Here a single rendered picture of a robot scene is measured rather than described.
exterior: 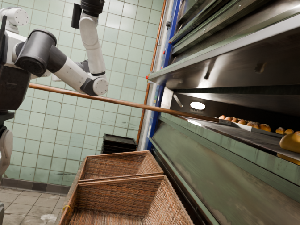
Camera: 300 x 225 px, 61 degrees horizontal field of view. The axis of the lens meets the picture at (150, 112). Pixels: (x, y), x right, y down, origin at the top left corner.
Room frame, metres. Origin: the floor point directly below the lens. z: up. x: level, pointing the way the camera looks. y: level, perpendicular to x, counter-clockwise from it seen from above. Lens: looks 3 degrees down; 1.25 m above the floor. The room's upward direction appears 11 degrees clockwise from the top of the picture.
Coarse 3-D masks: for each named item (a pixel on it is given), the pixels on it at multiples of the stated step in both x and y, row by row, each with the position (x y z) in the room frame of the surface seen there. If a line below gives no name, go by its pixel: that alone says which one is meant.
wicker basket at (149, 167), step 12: (96, 156) 1.92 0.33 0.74; (108, 156) 1.94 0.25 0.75; (120, 156) 1.95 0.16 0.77; (132, 156) 1.96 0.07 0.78; (144, 156) 1.98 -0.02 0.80; (84, 168) 1.61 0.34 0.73; (96, 168) 1.92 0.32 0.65; (108, 168) 1.94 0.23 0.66; (120, 168) 1.95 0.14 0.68; (132, 168) 1.97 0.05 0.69; (144, 168) 1.85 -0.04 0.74; (156, 168) 1.58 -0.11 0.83; (84, 180) 1.38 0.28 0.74; (96, 180) 1.39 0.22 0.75; (108, 204) 1.41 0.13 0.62; (132, 204) 1.43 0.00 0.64
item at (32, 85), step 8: (40, 88) 1.56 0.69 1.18; (48, 88) 1.57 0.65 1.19; (56, 88) 1.58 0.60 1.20; (80, 96) 1.60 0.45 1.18; (88, 96) 1.61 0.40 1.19; (96, 96) 1.62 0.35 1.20; (120, 104) 1.65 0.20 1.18; (128, 104) 1.65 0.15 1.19; (136, 104) 1.66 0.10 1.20; (144, 104) 1.68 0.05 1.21; (168, 112) 1.69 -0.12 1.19; (176, 112) 1.70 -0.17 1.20; (184, 112) 1.71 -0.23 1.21; (208, 120) 1.74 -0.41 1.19; (216, 120) 1.74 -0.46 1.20
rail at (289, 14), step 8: (296, 8) 0.40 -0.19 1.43; (280, 16) 0.44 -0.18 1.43; (288, 16) 0.41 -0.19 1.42; (264, 24) 0.48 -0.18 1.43; (272, 24) 0.45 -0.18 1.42; (240, 32) 0.58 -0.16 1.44; (248, 32) 0.53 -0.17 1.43; (224, 40) 0.66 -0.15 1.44; (232, 40) 0.60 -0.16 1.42; (208, 48) 0.76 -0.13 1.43; (216, 48) 0.70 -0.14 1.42; (192, 56) 0.91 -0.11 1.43; (176, 64) 1.13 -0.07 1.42
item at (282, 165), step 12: (180, 120) 1.41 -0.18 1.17; (204, 132) 1.03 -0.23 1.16; (216, 132) 0.93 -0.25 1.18; (228, 144) 0.81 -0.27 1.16; (240, 144) 0.74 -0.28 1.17; (252, 144) 0.75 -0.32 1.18; (252, 156) 0.67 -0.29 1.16; (264, 156) 0.62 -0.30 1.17; (276, 156) 0.58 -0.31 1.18; (264, 168) 0.61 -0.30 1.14; (276, 168) 0.57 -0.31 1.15; (288, 168) 0.53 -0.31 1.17; (288, 180) 0.53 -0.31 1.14
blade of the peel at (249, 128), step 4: (232, 124) 1.74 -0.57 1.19; (236, 124) 1.69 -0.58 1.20; (240, 124) 1.64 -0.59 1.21; (240, 128) 1.63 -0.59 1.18; (244, 128) 1.58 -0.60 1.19; (248, 128) 1.54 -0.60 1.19; (252, 128) 1.51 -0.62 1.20; (256, 128) 1.51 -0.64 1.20; (256, 132) 1.51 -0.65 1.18; (260, 132) 1.52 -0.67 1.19; (264, 132) 1.52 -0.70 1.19; (268, 132) 1.52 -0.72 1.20; (280, 136) 1.54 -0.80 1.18
